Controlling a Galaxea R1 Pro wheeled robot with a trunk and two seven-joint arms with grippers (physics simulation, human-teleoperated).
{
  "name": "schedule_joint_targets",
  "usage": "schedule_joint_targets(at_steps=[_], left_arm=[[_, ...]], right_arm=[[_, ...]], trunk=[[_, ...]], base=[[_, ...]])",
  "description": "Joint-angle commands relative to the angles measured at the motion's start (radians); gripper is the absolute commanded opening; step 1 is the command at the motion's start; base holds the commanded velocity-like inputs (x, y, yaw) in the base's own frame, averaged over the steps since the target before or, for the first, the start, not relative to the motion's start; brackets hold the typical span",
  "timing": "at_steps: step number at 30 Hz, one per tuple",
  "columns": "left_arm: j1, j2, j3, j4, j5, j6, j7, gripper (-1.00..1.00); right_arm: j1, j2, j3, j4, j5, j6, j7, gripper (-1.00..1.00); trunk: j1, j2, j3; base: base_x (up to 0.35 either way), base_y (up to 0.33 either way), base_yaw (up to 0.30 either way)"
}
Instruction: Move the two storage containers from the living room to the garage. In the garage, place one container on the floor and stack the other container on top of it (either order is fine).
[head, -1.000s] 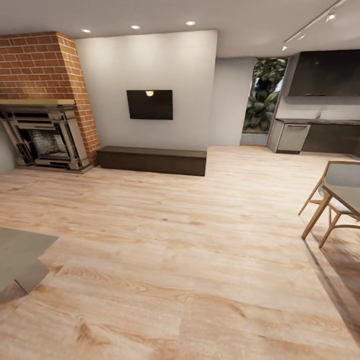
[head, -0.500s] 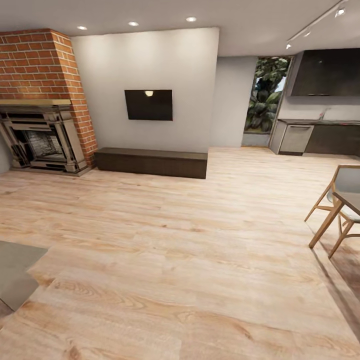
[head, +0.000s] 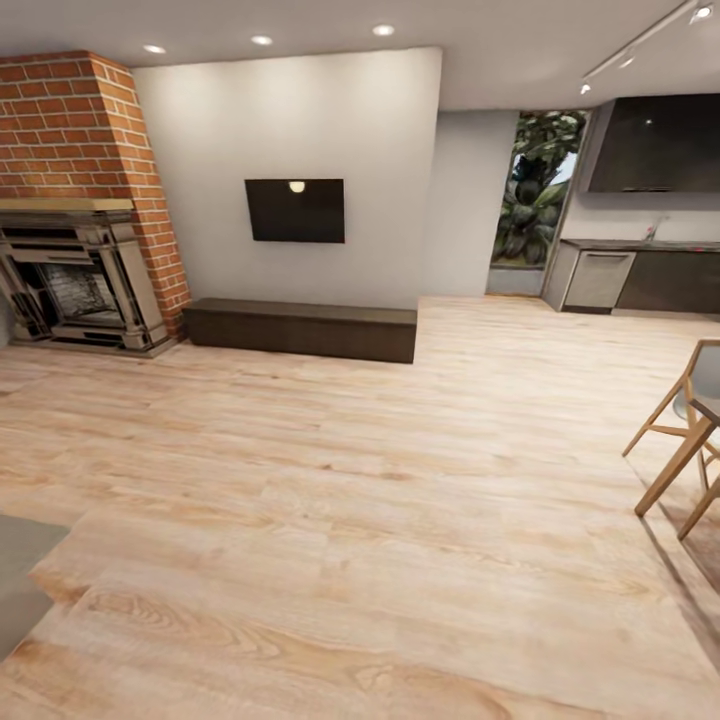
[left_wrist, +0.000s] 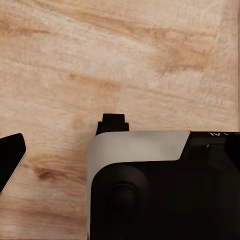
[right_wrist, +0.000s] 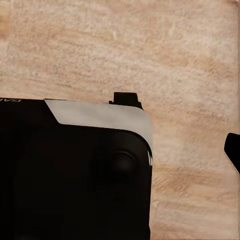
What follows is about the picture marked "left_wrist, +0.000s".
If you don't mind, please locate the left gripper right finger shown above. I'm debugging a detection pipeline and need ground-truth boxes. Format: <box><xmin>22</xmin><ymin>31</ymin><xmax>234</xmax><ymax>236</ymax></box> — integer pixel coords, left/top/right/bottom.
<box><xmin>224</xmin><ymin>133</ymin><xmax>240</xmax><ymax>173</ymax></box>

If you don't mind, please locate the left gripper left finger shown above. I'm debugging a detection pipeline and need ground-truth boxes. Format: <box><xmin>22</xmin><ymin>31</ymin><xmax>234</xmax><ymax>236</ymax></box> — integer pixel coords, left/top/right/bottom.
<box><xmin>0</xmin><ymin>133</ymin><xmax>26</xmax><ymax>193</ymax></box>

